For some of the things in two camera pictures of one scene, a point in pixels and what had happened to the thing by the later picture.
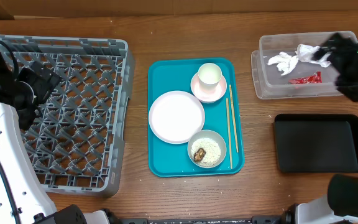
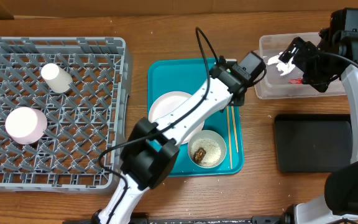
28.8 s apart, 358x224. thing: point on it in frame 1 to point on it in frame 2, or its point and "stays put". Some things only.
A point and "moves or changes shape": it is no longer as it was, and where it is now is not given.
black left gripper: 45,86 to 241,99
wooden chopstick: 234,119 stays put
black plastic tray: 319,143 stays put
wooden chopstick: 229,132 stays put
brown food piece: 199,155 stays put
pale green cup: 209,76 moves or changes shape
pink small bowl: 208,96 moves or changes shape
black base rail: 286,219 stays put
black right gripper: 334,50 to 302,53
